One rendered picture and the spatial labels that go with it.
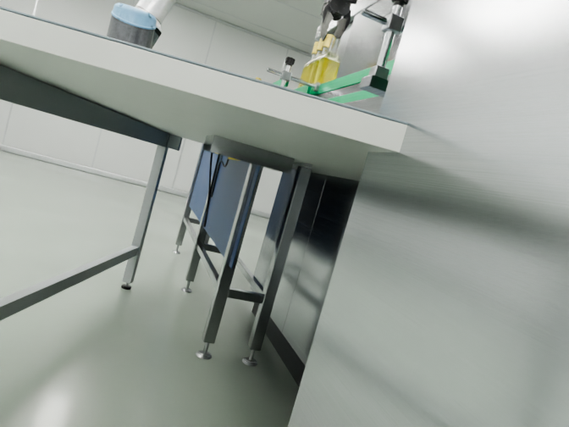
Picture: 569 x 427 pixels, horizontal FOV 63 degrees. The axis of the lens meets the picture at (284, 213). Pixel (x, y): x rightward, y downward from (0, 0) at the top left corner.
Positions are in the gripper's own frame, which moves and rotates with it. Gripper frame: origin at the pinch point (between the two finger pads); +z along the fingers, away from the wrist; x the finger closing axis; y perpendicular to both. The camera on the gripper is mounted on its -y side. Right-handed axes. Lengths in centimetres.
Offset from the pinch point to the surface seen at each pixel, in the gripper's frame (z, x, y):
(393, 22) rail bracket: 20, 16, -79
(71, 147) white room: 85, 142, 583
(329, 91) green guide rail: 22.0, 4.0, -25.0
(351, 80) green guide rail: 21.1, 4.2, -39.7
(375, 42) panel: -1.0, -12.2, -9.6
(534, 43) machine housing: 35, 23, -121
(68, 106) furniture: 47, 68, -28
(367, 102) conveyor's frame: 29, 6, -57
